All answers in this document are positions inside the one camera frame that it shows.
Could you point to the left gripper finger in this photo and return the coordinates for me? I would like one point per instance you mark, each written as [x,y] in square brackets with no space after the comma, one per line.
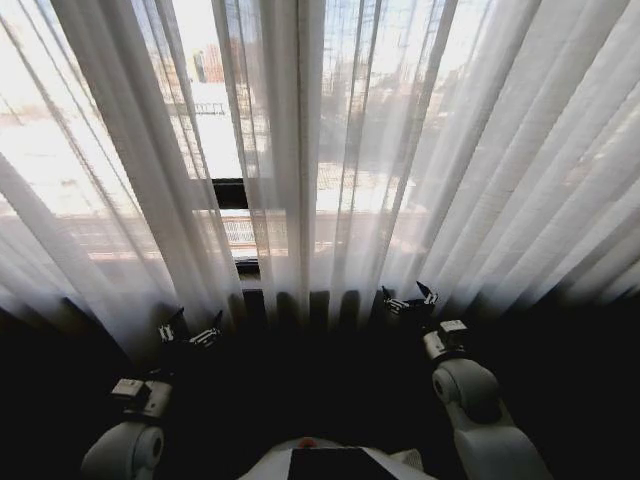
[170,331]
[210,334]

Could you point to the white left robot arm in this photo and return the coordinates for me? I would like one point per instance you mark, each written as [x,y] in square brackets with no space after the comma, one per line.
[131,445]

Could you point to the dark window frame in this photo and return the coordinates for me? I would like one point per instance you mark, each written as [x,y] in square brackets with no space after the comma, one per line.
[230,195]

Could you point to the white sheer curtain panel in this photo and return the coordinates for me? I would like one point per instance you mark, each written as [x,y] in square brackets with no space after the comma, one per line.
[475,150]
[100,150]

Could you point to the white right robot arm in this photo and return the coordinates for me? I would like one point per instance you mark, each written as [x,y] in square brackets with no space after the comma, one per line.
[467,387]

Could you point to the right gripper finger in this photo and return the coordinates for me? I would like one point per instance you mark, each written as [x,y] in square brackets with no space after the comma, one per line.
[429,295]
[395,304]

